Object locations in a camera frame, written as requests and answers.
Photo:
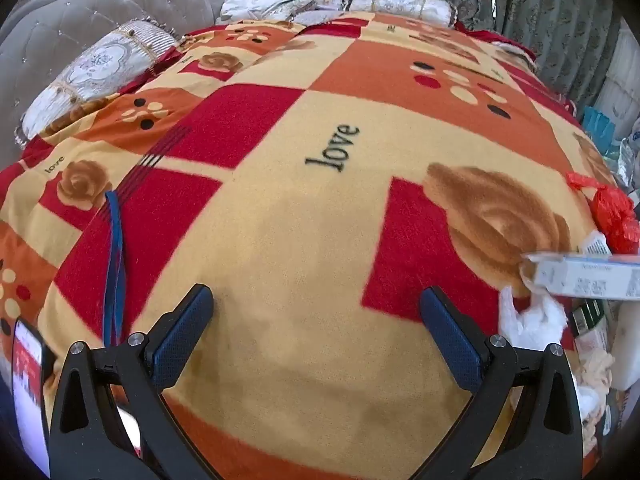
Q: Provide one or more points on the red plastic bag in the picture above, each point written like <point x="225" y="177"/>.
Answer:
<point x="612" y="210"/>

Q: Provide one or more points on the red fringed cloth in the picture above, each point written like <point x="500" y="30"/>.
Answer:
<point x="505" y="47"/>

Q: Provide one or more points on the silver foil bag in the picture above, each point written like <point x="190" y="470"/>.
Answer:
<point x="629" y="160"/>

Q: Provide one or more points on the white medicine box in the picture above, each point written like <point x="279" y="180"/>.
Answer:
<point x="585" y="280"/>

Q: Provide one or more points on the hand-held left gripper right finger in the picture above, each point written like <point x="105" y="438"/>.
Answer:
<point x="450" y="345"/>

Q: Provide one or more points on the green biscuit packet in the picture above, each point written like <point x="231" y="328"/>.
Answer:
<point x="590" y="317"/>

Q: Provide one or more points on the teal tote bag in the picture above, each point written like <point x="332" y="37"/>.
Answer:
<point x="597" y="125"/>

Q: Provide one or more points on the beige crumpled cloth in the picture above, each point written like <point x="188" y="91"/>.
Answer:
<point x="595" y="367"/>

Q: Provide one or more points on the grey tufted sofa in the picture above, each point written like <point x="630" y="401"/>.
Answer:
<point x="75" y="15"/>

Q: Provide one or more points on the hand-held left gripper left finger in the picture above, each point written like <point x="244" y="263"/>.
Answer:
<point x="182" y="340"/>

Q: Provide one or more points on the green patterned curtain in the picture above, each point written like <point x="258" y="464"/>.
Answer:
<point x="525" y="10"/>

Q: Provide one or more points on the printed checkered blanket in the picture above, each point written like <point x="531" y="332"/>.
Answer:
<point x="300" y="235"/>

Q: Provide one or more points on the white embroidered round-motif pillow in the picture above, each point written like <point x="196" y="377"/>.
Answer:
<point x="100" y="65"/>

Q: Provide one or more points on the white tissue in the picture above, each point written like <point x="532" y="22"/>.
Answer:
<point x="530" y="325"/>

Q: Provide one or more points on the smartphone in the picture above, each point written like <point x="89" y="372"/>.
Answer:
<point x="27" y="385"/>

